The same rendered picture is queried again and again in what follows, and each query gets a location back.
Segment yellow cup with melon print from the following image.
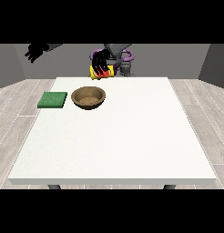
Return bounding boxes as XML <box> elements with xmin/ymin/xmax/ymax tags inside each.
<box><xmin>89</xmin><ymin>64</ymin><xmax>115</xmax><ymax>81</ymax></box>

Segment green square pad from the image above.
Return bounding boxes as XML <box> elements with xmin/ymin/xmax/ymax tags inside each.
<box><xmin>36</xmin><ymin>91</ymin><xmax>68</xmax><ymax>109</ymax></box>

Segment brown wooden bowl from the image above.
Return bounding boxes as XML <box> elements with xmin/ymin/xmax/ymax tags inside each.
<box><xmin>70</xmin><ymin>86</ymin><xmax>107</xmax><ymax>111</ymax></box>

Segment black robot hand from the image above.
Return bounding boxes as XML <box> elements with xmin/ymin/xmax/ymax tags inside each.
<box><xmin>24</xmin><ymin>44</ymin><xmax>50</xmax><ymax>64</ymax></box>
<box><xmin>91</xmin><ymin>48</ymin><xmax>114</xmax><ymax>81</ymax></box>

